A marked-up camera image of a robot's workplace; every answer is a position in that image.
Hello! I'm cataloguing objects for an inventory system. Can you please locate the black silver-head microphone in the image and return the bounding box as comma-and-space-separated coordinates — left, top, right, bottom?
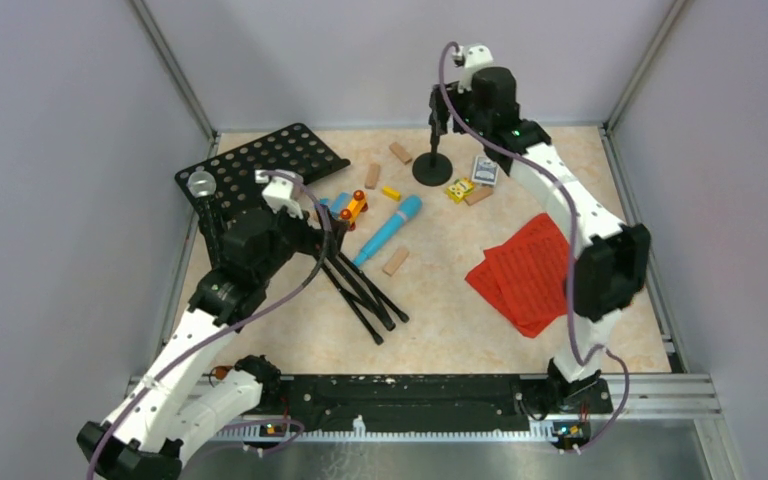
187, 171, 227, 269

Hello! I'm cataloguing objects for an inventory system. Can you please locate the light wooden block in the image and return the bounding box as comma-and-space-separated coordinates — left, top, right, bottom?
364, 162, 381, 190
382, 246, 410, 277
389, 142, 414, 165

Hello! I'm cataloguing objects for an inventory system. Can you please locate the black round-base microphone stand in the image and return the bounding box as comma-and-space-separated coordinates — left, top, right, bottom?
412, 121, 453, 187

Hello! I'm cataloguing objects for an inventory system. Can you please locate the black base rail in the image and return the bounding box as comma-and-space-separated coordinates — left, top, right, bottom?
251, 373, 613, 439

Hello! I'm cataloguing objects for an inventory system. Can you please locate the blue yellow toy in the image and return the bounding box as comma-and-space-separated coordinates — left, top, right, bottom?
320, 190, 369, 231

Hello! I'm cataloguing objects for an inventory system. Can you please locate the blue playing card box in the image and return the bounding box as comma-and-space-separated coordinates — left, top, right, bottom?
470, 155, 499, 187

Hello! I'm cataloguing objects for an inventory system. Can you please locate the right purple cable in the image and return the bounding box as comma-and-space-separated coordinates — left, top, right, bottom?
438, 40, 632, 454

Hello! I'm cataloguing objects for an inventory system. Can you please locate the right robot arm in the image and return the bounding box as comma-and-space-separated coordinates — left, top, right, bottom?
429, 66, 651, 412

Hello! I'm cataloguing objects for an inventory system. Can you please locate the small yellow block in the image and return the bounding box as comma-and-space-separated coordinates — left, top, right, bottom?
381, 186, 402, 201

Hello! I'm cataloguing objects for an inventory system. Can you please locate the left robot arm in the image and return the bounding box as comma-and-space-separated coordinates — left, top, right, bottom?
77, 207, 348, 479

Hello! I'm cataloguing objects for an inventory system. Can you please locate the purple cable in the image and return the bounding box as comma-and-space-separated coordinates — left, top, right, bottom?
438, 40, 632, 454
84, 169, 335, 480

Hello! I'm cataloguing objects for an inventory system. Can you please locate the light wooden block middle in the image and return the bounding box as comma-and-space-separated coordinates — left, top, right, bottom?
364, 162, 381, 190

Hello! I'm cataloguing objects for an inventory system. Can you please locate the yellow toy block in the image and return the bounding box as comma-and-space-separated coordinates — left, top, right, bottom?
445, 177, 475, 204

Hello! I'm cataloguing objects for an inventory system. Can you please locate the wooden block near card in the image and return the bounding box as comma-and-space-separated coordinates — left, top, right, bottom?
464, 186, 494, 206

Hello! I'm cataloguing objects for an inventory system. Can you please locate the black music stand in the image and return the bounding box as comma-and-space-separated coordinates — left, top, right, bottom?
175, 123, 410, 345

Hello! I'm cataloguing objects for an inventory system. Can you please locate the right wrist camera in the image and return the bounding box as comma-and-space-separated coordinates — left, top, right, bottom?
451, 44, 494, 93

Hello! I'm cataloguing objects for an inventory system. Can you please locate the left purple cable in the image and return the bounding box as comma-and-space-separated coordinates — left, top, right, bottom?
84, 169, 335, 480

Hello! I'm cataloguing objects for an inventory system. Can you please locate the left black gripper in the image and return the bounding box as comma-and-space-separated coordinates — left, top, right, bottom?
255, 191, 348, 283

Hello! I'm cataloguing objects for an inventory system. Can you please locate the red sheet music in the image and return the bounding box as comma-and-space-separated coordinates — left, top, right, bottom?
465, 213, 568, 338

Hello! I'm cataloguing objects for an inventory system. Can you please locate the blue toy microphone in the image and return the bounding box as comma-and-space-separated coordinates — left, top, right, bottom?
352, 195, 423, 267

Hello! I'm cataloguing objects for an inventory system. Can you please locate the light wooden block front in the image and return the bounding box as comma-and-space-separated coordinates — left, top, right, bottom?
382, 246, 410, 277

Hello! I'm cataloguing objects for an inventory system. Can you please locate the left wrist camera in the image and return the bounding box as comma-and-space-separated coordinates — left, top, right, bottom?
254, 169, 304, 219

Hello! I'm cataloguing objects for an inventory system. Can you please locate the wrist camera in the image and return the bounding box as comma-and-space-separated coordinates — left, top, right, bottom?
451, 44, 494, 93
254, 169, 304, 219

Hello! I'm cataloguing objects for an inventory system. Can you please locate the light wooden block back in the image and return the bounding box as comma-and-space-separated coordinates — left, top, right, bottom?
389, 142, 414, 165

